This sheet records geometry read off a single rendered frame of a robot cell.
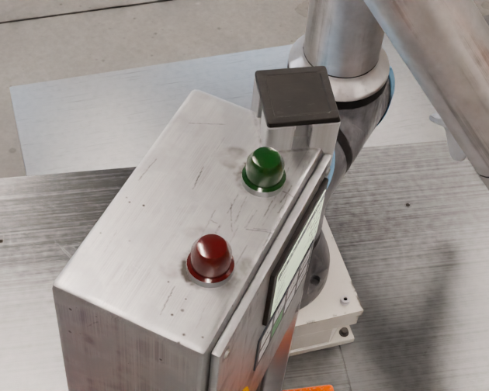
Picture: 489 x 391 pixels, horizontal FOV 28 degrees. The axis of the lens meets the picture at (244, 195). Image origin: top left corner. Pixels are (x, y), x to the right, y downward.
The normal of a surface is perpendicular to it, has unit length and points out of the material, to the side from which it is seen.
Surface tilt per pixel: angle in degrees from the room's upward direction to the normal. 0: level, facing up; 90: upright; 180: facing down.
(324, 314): 2
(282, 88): 0
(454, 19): 52
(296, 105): 0
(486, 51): 48
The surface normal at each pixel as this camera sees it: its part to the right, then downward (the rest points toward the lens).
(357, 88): 0.29, 0.12
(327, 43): -0.53, 0.66
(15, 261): 0.07, -0.61
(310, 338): 0.28, 0.77
